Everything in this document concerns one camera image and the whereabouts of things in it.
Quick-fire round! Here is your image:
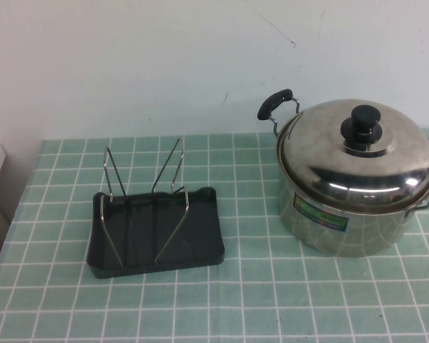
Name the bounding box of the stainless steel pot lid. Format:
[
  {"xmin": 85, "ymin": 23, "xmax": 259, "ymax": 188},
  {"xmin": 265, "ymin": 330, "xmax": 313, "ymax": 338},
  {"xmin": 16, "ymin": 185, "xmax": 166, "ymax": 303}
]
[{"xmin": 275, "ymin": 99, "xmax": 429, "ymax": 210}]

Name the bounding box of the green checkered tablecloth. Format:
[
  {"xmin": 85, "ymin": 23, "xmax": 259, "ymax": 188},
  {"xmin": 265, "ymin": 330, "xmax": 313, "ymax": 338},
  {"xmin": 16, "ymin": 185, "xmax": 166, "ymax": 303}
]
[{"xmin": 0, "ymin": 126, "xmax": 429, "ymax": 343}]

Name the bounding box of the black lid rack with wires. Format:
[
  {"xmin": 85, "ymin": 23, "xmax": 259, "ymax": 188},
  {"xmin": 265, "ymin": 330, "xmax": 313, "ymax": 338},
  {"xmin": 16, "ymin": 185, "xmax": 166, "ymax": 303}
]
[{"xmin": 82, "ymin": 136, "xmax": 225, "ymax": 279}]

